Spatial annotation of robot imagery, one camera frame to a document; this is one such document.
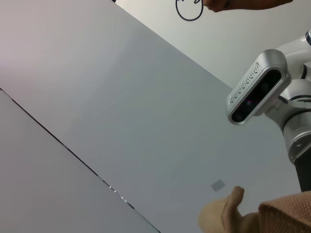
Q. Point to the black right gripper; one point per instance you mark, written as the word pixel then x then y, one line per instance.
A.
pixel 305 170

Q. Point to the khaki canvas food bag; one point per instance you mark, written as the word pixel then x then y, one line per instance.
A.
pixel 279 216

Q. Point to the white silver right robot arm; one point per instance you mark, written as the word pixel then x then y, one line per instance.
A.
pixel 298 121

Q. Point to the person's forearm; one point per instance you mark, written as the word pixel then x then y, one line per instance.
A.
pixel 255 3

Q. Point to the person's hand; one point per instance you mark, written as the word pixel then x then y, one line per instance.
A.
pixel 216 4

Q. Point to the grey square sticker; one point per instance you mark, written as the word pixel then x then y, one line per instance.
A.
pixel 218 185

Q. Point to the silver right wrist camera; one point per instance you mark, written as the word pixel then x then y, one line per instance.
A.
pixel 255 89

